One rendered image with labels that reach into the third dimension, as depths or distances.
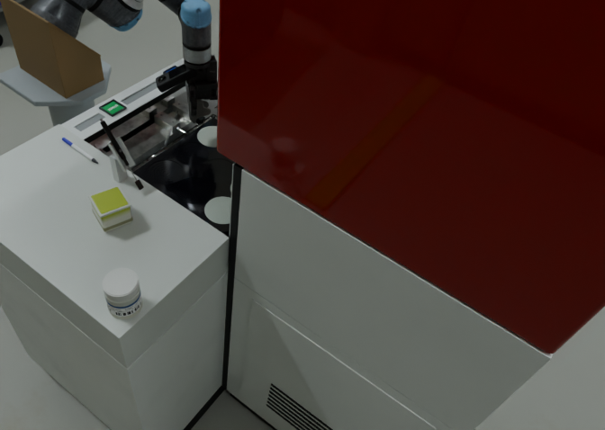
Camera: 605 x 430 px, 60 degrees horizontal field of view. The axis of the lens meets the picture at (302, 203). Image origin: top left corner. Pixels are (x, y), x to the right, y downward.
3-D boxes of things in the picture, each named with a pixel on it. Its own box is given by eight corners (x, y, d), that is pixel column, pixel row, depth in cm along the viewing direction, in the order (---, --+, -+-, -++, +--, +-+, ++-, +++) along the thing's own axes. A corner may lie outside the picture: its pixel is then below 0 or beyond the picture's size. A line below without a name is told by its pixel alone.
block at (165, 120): (180, 129, 165) (180, 121, 163) (173, 133, 163) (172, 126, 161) (162, 117, 168) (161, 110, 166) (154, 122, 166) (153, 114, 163)
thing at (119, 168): (139, 183, 136) (133, 145, 126) (127, 191, 134) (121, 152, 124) (122, 172, 138) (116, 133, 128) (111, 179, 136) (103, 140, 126)
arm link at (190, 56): (185, 51, 134) (179, 36, 140) (185, 67, 138) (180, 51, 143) (213, 50, 137) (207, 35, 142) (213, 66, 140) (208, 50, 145)
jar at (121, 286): (149, 303, 113) (146, 279, 106) (124, 326, 109) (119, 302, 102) (126, 286, 115) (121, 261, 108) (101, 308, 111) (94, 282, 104)
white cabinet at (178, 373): (310, 288, 237) (346, 156, 177) (153, 473, 178) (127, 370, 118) (203, 217, 256) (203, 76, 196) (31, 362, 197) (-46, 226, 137)
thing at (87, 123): (214, 95, 189) (214, 62, 178) (90, 175, 155) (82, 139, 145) (194, 85, 191) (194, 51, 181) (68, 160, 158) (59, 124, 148)
